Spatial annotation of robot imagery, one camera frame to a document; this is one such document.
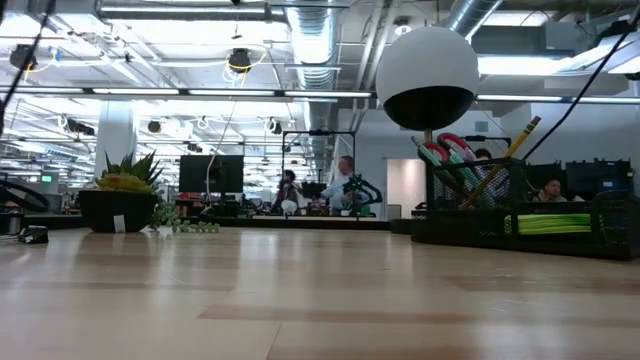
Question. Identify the black background gantry frame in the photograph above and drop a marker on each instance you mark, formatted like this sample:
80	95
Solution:
320	133
487	137

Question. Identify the small white round lamp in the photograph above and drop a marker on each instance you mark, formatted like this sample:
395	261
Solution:
289	207

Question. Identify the yellow pencil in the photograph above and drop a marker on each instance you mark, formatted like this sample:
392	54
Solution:
520	142

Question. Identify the mint green striped pencil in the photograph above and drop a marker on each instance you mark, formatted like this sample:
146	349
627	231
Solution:
425	150

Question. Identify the small black monitor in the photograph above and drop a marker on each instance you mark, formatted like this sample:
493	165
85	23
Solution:
313	190

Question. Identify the black background robot arm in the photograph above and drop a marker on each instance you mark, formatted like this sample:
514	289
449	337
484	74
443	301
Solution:
370	190

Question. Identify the green wall sign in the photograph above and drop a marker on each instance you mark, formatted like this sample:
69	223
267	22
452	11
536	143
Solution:
47	178

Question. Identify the white globe table lamp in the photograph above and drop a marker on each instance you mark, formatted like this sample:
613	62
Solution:
425	60

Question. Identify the person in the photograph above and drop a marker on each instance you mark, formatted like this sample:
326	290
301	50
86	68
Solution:
289	190
550	192
483	154
337	192

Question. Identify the black binder clip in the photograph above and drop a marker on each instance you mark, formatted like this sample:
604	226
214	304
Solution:
34	235

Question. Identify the blue storage crates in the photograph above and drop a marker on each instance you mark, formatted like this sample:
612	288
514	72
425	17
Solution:
600	177

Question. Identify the green sticky note pad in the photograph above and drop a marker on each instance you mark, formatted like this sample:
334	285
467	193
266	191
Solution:
550	224

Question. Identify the large black monitor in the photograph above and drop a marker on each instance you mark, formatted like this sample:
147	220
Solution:
210	174

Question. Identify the black mesh desk organizer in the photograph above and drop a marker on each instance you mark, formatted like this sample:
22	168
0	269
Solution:
615	225

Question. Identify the black aluminium table frame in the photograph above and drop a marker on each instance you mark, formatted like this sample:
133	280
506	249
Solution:
300	223

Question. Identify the succulent plant in black pot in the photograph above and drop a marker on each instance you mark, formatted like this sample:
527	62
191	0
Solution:
117	212

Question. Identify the silver metal cylinder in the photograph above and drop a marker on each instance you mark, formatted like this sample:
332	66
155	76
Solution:
15	225

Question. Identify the black ceiling device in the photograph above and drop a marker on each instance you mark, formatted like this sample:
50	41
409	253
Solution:
22	57
240	61

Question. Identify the black curved hoop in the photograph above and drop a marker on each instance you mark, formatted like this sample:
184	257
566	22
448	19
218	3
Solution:
25	195

